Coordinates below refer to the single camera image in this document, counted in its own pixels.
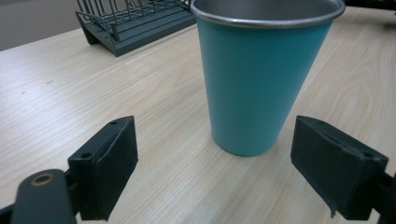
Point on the dark grey dish rack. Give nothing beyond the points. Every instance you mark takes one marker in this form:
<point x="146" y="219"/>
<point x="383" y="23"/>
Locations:
<point x="137" y="25"/>

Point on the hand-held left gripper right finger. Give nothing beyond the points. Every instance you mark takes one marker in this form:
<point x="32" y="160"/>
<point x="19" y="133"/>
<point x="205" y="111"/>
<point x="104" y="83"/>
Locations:
<point x="333" y="168"/>

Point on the teal metal cup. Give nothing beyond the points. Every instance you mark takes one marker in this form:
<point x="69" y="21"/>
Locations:
<point x="258" y="81"/>

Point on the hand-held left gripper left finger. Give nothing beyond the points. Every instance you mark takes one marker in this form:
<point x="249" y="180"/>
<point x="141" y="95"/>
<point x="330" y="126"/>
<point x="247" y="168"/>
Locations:
<point x="106" y="168"/>

